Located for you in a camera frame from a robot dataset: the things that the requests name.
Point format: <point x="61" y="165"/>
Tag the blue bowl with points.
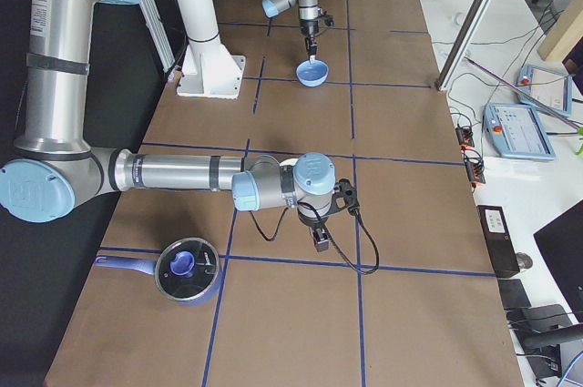
<point x="312" y="74"/>

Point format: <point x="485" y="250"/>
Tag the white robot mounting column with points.
<point x="208" y="69"/>

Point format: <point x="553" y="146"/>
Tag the blue saucepan with glass lid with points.
<point x="187" y="271"/>

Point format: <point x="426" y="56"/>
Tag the orange black connector strip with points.
<point x="473" y="160"/>

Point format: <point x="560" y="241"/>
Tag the black power supply box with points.
<point x="498" y="242"/>

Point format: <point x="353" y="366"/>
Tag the near blue teach pendant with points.
<point x="516" y="132"/>

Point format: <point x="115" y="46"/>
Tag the blue teach pendant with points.
<point x="516" y="132"/>
<point x="551" y="88"/>

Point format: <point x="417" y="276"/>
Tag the far blue teach pendant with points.
<point x="551" y="88"/>

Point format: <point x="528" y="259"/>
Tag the black monitor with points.
<point x="560" y="245"/>

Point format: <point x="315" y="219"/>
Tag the wooden board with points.
<point x="564" y="34"/>

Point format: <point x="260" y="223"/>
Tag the aluminium frame post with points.
<point x="467" y="31"/>

